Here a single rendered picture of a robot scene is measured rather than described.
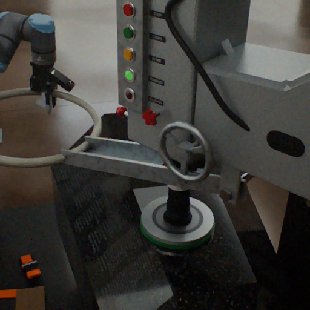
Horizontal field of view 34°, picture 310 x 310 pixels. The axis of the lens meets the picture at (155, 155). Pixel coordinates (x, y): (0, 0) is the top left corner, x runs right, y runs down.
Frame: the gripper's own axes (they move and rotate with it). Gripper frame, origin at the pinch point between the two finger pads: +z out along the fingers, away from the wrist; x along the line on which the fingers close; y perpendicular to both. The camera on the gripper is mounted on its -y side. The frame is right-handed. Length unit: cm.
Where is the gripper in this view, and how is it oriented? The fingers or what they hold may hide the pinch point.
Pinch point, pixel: (52, 108)
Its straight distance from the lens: 206.2
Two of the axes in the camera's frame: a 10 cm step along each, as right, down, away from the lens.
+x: -1.7, 5.6, -8.1
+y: -9.8, -1.5, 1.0
